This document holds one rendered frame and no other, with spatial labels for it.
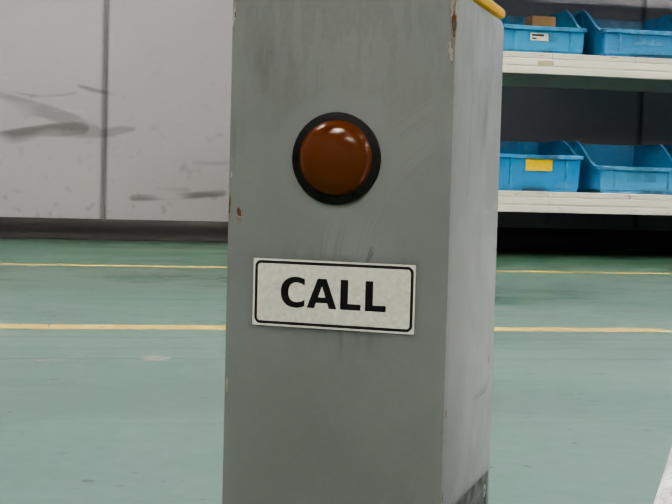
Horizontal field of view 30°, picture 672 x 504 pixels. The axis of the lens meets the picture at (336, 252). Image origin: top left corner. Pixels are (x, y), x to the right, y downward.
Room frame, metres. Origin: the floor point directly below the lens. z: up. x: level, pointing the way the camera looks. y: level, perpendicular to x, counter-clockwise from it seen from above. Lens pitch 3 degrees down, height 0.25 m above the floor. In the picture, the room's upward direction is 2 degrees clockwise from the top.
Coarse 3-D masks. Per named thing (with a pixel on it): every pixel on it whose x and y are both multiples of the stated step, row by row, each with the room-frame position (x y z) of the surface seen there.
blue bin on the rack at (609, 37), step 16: (576, 16) 5.25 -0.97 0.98; (592, 32) 5.08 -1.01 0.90; (608, 32) 4.94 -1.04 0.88; (624, 32) 4.94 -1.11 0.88; (640, 32) 4.95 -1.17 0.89; (656, 32) 4.96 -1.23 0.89; (592, 48) 5.08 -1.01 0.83; (608, 48) 4.95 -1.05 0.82; (624, 48) 4.96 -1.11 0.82; (640, 48) 4.97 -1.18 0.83; (656, 48) 4.98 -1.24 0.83
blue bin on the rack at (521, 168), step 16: (512, 144) 5.37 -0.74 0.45; (528, 144) 5.38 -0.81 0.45; (544, 144) 5.34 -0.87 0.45; (560, 144) 5.16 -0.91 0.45; (512, 160) 4.86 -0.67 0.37; (528, 160) 4.88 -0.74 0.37; (544, 160) 4.89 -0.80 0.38; (560, 160) 4.91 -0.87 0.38; (576, 160) 4.92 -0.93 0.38; (512, 176) 4.88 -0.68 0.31; (528, 176) 4.89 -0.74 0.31; (544, 176) 4.90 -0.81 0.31; (560, 176) 4.91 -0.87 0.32; (576, 176) 4.93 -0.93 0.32
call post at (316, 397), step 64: (256, 0) 0.37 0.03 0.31; (320, 0) 0.37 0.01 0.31; (384, 0) 0.36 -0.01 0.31; (448, 0) 0.36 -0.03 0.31; (256, 64) 0.37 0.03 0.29; (320, 64) 0.37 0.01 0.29; (384, 64) 0.36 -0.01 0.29; (448, 64) 0.36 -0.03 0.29; (256, 128) 0.37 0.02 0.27; (384, 128) 0.36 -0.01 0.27; (448, 128) 0.36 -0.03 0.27; (256, 192) 0.37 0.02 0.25; (384, 192) 0.36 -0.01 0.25; (448, 192) 0.36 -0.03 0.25; (256, 256) 0.37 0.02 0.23; (320, 256) 0.37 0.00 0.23; (384, 256) 0.36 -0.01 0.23; (448, 256) 0.36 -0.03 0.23; (256, 320) 0.37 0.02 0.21; (320, 320) 0.37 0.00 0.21; (384, 320) 0.36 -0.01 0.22; (448, 320) 0.36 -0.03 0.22; (256, 384) 0.37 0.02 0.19; (320, 384) 0.37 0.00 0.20; (384, 384) 0.36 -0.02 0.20; (448, 384) 0.36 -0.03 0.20; (256, 448) 0.37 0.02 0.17; (320, 448) 0.37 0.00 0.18; (384, 448) 0.36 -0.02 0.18; (448, 448) 0.36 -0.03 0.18
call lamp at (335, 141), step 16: (320, 128) 0.37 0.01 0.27; (336, 128) 0.36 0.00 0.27; (352, 128) 0.36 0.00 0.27; (304, 144) 0.37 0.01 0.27; (320, 144) 0.36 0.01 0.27; (336, 144) 0.36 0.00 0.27; (352, 144) 0.36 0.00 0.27; (368, 144) 0.36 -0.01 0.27; (304, 160) 0.37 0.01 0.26; (320, 160) 0.36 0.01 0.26; (336, 160) 0.36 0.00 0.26; (352, 160) 0.36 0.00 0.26; (368, 160) 0.36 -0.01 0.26; (304, 176) 0.37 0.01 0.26; (320, 176) 0.36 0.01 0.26; (336, 176) 0.36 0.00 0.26; (352, 176) 0.36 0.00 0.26; (320, 192) 0.37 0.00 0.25; (336, 192) 0.36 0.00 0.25
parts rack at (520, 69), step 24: (504, 72) 4.85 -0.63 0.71; (528, 72) 4.86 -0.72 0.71; (552, 72) 4.88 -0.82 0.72; (576, 72) 4.90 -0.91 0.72; (600, 72) 4.91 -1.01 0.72; (624, 72) 4.93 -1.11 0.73; (648, 72) 4.95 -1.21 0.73; (504, 192) 4.85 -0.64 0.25; (528, 192) 4.87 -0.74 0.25; (552, 192) 4.89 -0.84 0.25; (576, 192) 4.91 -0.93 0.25
